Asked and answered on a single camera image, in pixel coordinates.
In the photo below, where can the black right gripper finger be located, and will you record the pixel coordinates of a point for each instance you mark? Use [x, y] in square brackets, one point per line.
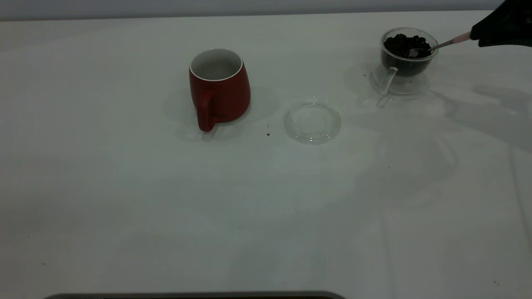
[507, 23]
[507, 42]

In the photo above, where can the round clear glass dish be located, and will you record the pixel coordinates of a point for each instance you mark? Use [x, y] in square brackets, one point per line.
[312, 122]

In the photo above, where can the red ceramic mug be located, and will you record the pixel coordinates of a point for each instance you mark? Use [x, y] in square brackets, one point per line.
[226, 97]

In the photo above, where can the dark coffee beans pile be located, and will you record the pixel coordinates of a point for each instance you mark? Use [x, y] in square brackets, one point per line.
[399, 43]

